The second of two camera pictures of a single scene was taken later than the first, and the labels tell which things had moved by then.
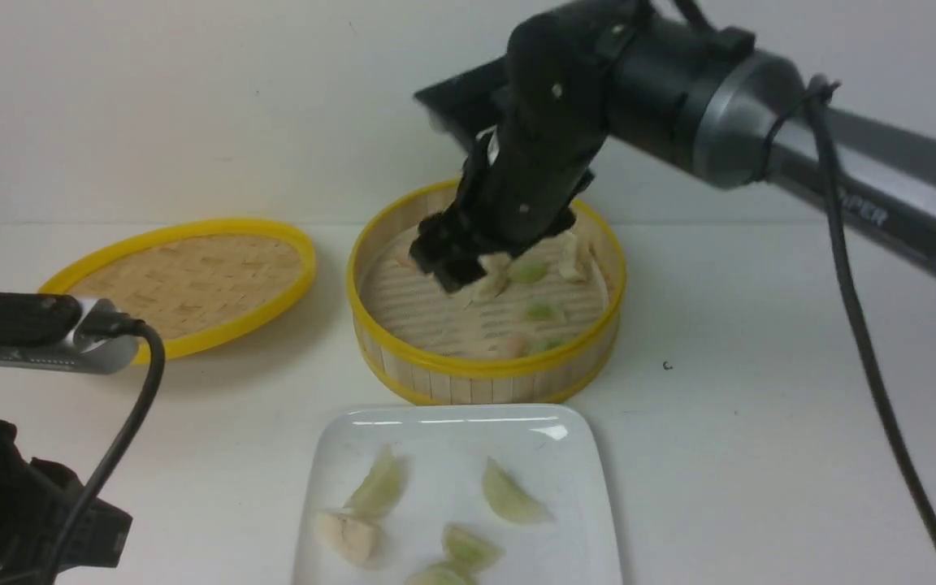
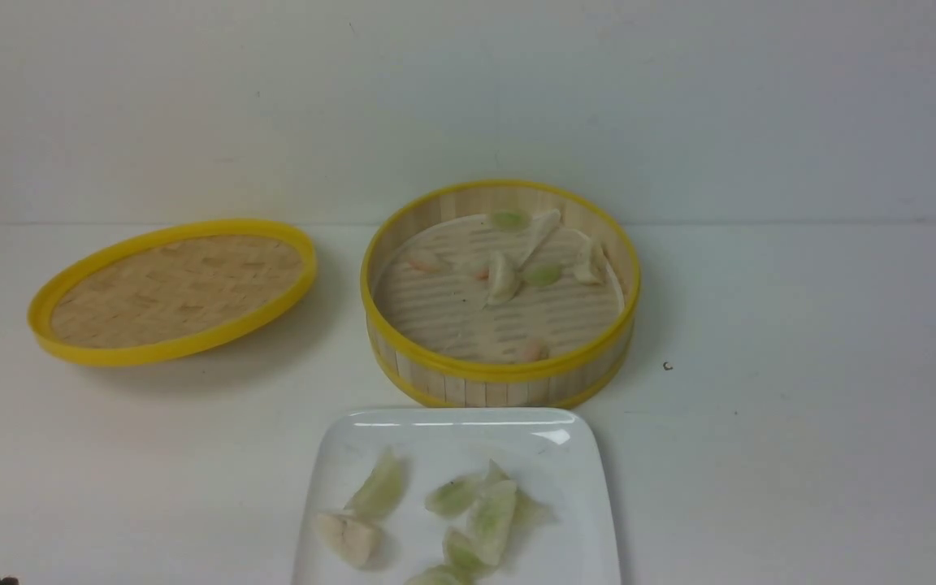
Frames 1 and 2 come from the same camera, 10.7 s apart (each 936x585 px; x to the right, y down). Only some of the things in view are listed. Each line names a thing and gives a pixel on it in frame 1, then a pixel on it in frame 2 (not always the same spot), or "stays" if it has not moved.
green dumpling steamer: x=543 y=312 -> x=457 y=498
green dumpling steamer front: x=544 y=344 -> x=491 y=514
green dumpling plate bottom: x=443 y=574 stays
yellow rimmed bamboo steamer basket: x=536 y=326 stays
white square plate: x=560 y=456 stays
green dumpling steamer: x=469 y=553 stays
